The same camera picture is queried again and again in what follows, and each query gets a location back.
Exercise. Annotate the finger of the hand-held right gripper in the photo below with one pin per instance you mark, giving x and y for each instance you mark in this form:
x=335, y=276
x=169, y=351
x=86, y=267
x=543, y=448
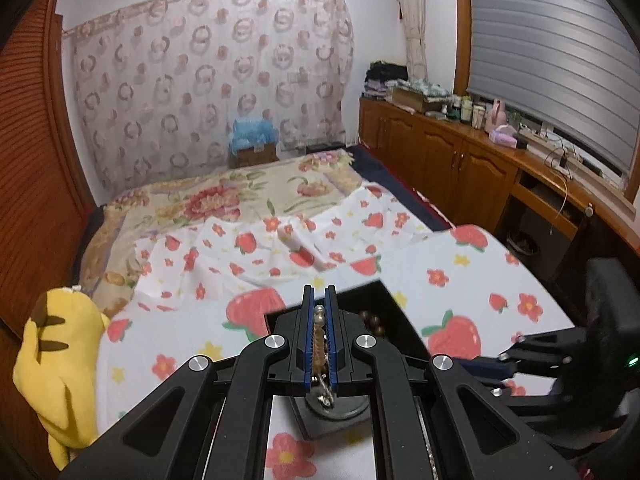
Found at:
x=490, y=367
x=525, y=399

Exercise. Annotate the trash bin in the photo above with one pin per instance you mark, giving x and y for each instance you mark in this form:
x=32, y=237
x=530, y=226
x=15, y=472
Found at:
x=524, y=245

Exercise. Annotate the long wooden cabinet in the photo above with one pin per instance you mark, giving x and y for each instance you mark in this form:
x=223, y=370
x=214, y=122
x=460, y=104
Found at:
x=440, y=150

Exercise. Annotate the gathered lace curtain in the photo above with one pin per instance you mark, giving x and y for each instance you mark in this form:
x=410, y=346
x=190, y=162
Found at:
x=411, y=20

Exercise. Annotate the white power strip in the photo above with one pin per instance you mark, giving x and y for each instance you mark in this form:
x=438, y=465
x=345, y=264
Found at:
x=540, y=142

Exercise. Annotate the brown cardboard box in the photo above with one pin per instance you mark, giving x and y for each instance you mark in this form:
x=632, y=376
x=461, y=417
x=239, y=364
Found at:
x=415, y=100

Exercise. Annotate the grey window blind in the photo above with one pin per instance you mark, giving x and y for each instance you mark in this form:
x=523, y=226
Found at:
x=540, y=35

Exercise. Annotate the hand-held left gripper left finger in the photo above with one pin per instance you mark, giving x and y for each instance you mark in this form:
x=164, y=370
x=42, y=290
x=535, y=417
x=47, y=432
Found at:
x=307, y=340

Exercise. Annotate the white strawberry print sheet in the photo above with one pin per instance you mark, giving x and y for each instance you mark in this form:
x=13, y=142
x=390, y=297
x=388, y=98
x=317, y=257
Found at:
x=450, y=270

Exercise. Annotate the blue plastic bag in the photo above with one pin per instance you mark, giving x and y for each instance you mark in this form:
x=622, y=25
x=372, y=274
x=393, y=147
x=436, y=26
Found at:
x=252, y=132

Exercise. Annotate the pink bottle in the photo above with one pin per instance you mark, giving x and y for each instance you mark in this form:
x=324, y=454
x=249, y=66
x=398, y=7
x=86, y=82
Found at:
x=496, y=112

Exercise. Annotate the black box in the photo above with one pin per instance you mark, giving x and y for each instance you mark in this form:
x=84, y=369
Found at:
x=395, y=310

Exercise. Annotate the brown slatted wardrobe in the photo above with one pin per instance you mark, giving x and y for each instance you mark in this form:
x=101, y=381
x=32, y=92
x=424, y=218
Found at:
x=30, y=160

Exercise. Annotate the floral blanket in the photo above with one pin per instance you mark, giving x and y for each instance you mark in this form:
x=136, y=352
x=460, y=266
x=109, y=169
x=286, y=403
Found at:
x=210, y=200

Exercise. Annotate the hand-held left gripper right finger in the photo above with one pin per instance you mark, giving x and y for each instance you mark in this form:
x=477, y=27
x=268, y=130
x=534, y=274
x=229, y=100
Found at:
x=332, y=340

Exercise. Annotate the row of cosmetic bottles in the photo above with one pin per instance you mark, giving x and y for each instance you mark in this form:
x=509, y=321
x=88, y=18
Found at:
x=467, y=110

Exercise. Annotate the patterned folded cloth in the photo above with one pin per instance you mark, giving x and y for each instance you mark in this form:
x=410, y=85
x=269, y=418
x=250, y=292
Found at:
x=425, y=87

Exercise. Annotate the pink tissue box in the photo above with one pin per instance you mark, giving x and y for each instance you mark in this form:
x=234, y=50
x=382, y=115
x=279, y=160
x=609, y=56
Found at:
x=502, y=137

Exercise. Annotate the stack of folded clothes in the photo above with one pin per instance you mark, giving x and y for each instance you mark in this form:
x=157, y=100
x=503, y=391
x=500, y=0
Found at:
x=382, y=80

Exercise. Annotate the dark brown storage box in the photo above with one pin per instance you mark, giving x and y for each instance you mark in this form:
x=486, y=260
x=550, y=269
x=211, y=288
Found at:
x=252, y=156

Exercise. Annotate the yellow plush toy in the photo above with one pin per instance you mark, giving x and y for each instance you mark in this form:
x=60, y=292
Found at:
x=55, y=370

